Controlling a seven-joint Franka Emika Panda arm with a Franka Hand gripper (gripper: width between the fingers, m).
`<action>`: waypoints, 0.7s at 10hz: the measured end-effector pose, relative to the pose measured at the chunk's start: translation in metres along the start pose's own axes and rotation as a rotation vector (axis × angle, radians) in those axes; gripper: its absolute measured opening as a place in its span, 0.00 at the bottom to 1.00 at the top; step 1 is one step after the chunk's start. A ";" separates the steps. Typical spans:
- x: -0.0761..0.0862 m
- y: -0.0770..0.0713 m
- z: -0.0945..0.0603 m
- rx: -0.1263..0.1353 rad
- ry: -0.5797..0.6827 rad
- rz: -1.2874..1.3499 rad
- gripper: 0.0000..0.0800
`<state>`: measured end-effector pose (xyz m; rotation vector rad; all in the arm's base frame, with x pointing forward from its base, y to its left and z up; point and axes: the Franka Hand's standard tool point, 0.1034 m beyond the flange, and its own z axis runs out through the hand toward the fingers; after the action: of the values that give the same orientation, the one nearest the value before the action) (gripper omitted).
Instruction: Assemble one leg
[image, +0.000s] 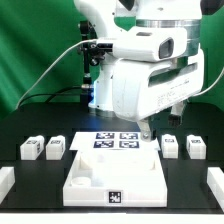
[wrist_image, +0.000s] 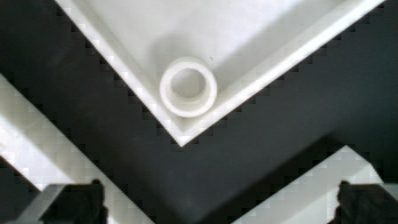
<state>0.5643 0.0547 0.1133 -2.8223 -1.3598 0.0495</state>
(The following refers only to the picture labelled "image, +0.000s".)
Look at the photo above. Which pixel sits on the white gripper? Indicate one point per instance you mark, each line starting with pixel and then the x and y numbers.
pixel 141 89

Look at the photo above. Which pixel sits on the white square tabletop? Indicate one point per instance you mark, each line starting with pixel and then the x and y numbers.
pixel 115 178

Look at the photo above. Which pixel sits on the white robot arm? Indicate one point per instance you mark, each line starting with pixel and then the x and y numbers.
pixel 111 18

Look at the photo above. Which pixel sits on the white obstacle bar right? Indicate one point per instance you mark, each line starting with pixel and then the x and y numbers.
pixel 215 181

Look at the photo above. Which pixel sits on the white obstacle bar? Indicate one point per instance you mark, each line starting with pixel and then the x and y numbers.
pixel 215 181
pixel 7 180

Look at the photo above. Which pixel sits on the white sheet with markers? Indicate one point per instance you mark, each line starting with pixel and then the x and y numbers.
pixel 111 140

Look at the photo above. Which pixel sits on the white obstacle bar left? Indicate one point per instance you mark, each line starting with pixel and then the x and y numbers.
pixel 7 180

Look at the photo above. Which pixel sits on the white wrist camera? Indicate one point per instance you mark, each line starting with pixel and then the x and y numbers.
pixel 146 44

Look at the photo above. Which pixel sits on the black camera on stand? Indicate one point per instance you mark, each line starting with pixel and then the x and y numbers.
pixel 91 57

